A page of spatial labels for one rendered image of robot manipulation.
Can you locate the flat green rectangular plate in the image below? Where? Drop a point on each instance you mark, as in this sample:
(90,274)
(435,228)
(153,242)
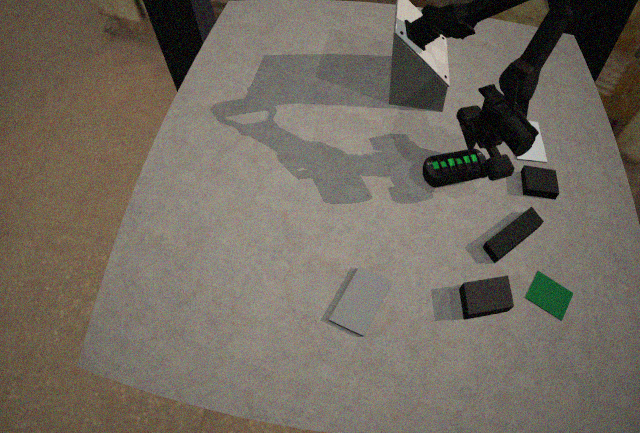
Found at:
(549,295)

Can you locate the white flat sheet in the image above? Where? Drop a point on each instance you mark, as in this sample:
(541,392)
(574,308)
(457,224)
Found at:
(537,151)

